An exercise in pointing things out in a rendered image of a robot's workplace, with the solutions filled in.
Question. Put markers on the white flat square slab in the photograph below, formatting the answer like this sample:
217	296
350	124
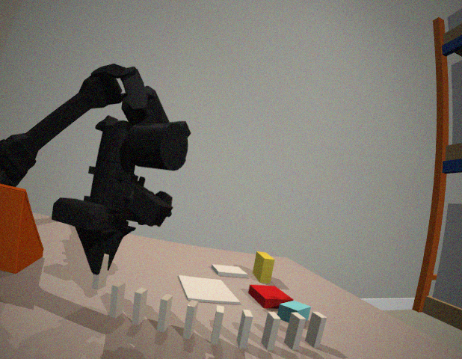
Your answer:
207	290

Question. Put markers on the yellow block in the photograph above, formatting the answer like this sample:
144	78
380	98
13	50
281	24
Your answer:
263	267

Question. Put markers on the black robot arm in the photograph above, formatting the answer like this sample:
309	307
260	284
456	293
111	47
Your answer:
147	140

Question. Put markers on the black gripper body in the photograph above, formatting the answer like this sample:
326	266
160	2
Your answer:
96	211

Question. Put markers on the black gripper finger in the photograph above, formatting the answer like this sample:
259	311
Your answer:
115	240
94	243

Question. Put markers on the teal rectangular block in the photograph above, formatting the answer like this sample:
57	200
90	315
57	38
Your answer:
285	310

